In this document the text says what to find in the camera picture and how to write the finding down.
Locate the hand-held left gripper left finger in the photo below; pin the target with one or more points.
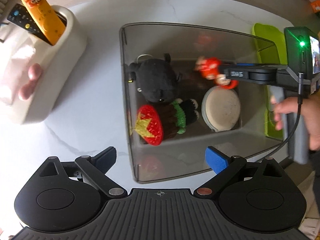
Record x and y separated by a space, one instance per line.
107 160

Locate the orange cartoon remote control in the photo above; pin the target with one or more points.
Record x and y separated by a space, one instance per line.
42 17

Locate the small orange box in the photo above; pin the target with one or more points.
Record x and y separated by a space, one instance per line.
315 7

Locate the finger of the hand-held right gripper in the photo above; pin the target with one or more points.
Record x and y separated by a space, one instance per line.
250 64
250 75

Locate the white tissue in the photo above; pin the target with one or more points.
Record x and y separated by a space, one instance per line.
17 62

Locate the grey translucent storage bin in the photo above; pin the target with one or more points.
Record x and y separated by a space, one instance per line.
160 160

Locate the round beige case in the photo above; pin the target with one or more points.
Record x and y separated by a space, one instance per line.
221 107

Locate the black plush toy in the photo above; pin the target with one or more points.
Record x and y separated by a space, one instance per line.
155 80

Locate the person's right hand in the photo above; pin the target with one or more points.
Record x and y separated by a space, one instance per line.
312 120

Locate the white tissue box organizer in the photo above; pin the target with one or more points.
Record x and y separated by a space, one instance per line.
60 62

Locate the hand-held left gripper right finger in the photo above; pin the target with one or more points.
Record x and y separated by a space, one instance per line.
216 161

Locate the crocheted strawberry hat doll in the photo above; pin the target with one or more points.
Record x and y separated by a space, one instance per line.
172 116

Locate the black remote control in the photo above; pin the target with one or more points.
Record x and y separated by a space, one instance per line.
21 17

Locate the red toy figure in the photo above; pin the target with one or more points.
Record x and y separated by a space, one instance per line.
208 66

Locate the lime green bin lid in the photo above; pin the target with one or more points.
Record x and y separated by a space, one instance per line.
265 33

